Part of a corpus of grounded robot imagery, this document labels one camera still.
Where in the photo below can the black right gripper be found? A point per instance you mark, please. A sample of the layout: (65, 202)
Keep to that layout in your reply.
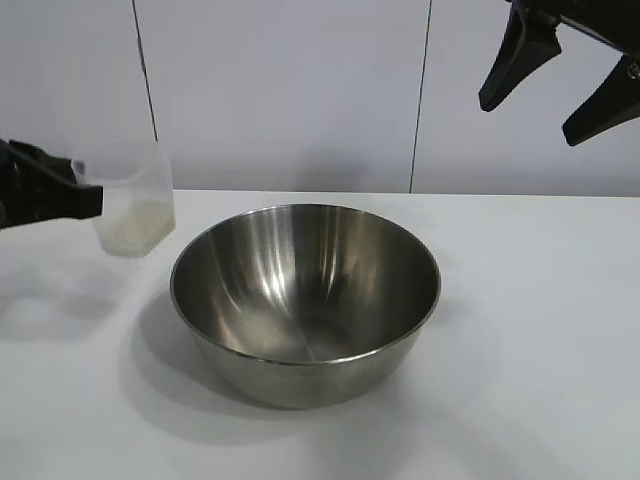
(595, 20)

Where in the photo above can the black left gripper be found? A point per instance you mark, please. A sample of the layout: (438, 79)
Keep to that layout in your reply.
(7, 180)

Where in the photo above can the white rice grains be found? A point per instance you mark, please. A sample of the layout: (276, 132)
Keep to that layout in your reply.
(135, 227)

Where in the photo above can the clear plastic measuring cup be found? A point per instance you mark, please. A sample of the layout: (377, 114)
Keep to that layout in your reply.
(145, 175)

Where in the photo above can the stainless steel mixing bowl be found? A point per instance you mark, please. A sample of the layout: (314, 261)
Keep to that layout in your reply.
(300, 370)

